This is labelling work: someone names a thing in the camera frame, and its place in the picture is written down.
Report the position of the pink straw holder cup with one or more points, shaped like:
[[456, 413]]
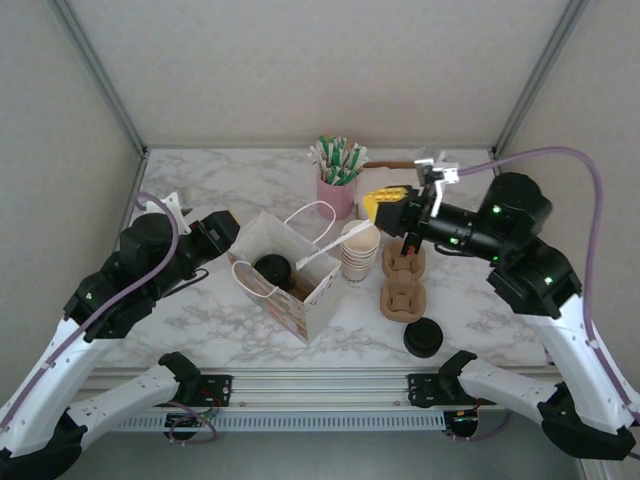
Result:
[[334, 195]]

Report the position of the black lid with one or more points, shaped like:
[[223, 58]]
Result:
[[272, 267]]

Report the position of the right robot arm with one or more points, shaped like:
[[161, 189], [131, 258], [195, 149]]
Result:
[[575, 360]]

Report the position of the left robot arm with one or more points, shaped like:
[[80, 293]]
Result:
[[125, 396]]

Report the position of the aluminium table edge strip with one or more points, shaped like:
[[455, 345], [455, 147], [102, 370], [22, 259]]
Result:
[[498, 164], [136, 180]]

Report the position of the aluminium mounting rail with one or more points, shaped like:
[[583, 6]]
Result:
[[320, 390]]

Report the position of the stack of black cup lids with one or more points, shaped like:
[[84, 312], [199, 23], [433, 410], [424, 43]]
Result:
[[423, 340]]

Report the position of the stack of paper cups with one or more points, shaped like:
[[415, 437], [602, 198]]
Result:
[[360, 265]]

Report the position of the aluminium frame post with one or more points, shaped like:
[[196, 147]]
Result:
[[104, 75], [539, 75]]

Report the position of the paper straw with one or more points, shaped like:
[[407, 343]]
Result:
[[345, 160], [350, 237], [318, 162], [361, 162], [336, 159], [353, 162], [327, 156]]

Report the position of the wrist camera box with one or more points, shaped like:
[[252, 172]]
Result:
[[435, 172], [176, 205]]

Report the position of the white paper carry bag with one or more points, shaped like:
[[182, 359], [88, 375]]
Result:
[[320, 310]]

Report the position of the small electronics board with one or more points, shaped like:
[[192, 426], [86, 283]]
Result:
[[185, 421], [462, 422]]

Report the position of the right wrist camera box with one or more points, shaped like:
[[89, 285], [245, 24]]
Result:
[[435, 172]]

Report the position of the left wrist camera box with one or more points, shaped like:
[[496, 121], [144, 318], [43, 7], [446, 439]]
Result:
[[176, 205]]

